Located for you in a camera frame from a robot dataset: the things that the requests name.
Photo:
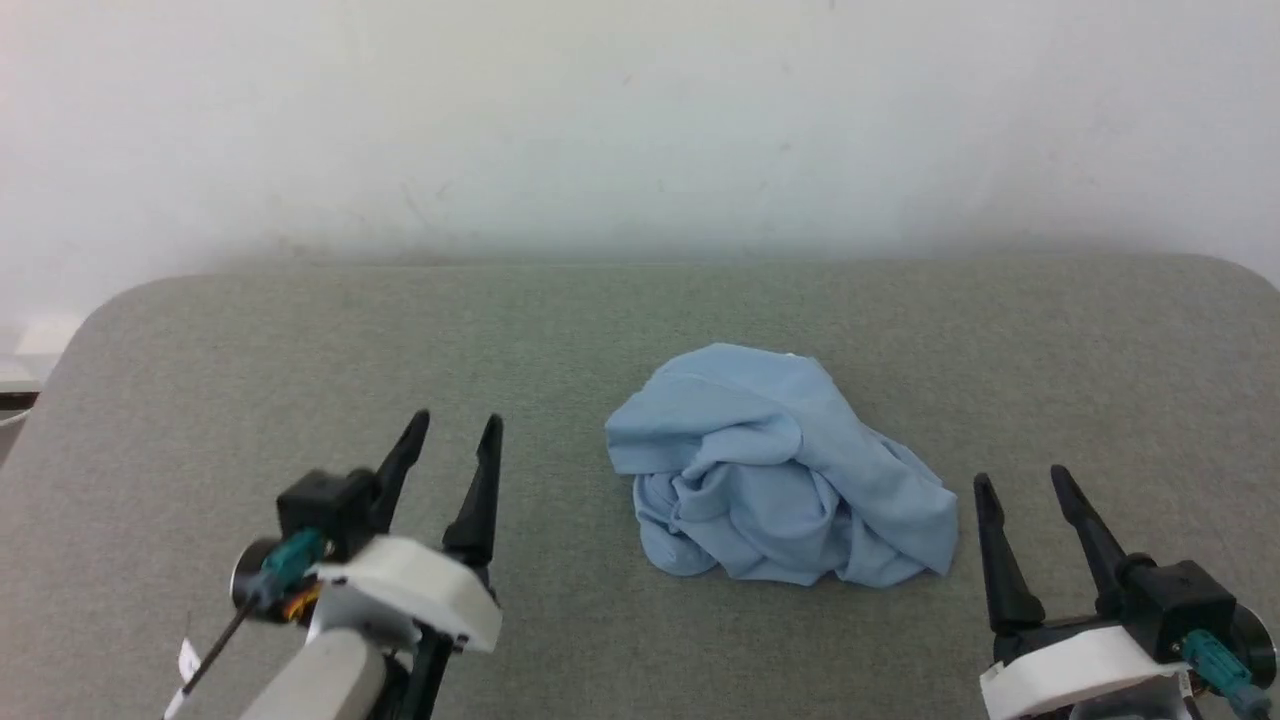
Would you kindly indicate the black round right gripper motor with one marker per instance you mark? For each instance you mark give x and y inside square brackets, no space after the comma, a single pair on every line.
[1258,640]

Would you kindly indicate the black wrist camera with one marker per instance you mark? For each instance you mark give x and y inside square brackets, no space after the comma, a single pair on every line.
[1175,600]
[325,505]

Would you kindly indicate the black round left gripper motor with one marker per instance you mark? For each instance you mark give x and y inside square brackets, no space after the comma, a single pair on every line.
[250,585]

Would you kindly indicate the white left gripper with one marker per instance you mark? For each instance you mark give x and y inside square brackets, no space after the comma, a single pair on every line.
[420,585]

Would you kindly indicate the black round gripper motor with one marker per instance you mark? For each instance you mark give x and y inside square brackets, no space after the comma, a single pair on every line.
[1258,640]
[250,585]

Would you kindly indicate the teal right camera connector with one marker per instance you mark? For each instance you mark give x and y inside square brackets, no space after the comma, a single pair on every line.
[1215,665]

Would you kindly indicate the teal camera connector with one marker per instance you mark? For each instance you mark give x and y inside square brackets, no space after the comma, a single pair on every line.
[290,560]
[1215,665]

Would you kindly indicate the grey fabric sofa cushion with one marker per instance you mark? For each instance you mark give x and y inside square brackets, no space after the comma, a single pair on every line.
[640,330]

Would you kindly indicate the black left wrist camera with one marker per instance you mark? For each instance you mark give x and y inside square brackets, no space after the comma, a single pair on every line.
[325,505]

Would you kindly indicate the teal left camera connector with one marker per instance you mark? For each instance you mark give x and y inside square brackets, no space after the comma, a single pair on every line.
[290,560]

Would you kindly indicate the light blue garment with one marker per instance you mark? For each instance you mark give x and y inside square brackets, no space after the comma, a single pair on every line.
[770,470]

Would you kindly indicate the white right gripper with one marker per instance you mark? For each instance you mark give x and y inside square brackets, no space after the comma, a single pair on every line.
[1070,665]

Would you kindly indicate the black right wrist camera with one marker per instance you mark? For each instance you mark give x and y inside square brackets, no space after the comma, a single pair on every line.
[1175,600]

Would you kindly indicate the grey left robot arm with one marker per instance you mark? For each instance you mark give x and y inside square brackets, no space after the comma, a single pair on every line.
[320,680]

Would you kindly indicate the white wall box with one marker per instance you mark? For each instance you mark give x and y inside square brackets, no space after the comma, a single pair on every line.
[50,337]

